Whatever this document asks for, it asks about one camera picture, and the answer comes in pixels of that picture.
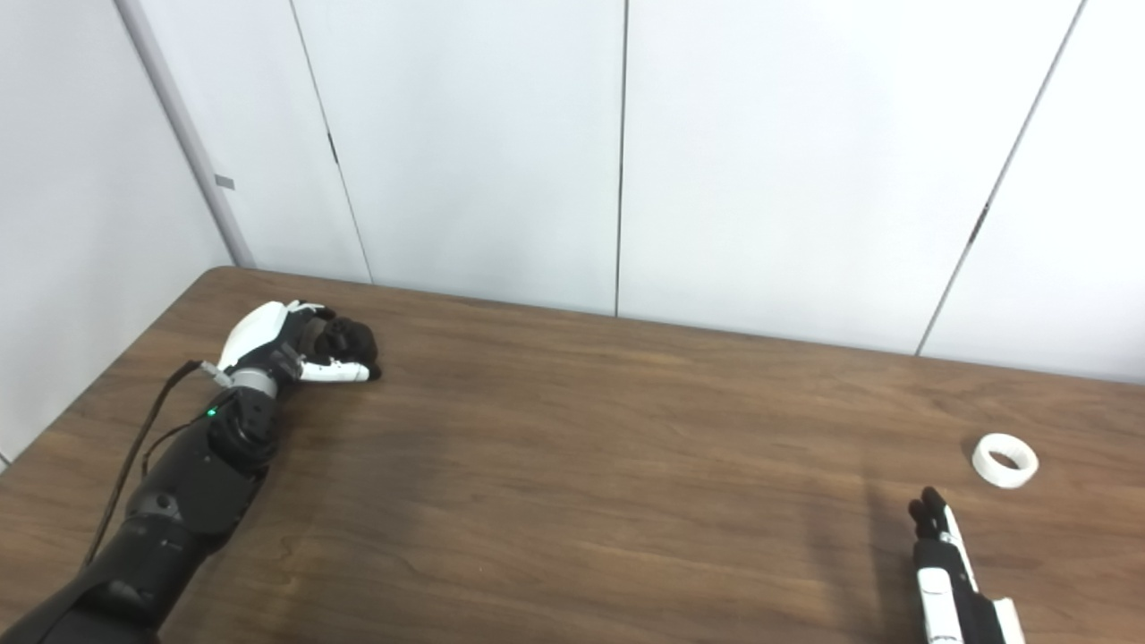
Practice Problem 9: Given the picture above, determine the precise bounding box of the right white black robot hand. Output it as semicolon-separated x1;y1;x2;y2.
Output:
908;487;1028;644

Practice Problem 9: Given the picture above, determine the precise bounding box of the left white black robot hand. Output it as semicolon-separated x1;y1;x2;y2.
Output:
217;301;384;394

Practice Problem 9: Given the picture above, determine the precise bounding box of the round black part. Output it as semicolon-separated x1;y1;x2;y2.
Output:
302;315;381;369

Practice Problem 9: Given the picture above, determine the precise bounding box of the white ring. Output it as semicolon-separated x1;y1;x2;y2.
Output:
971;433;1040;489

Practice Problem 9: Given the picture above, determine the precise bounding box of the grey wall corner post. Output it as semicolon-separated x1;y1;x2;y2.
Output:
114;0;258;269

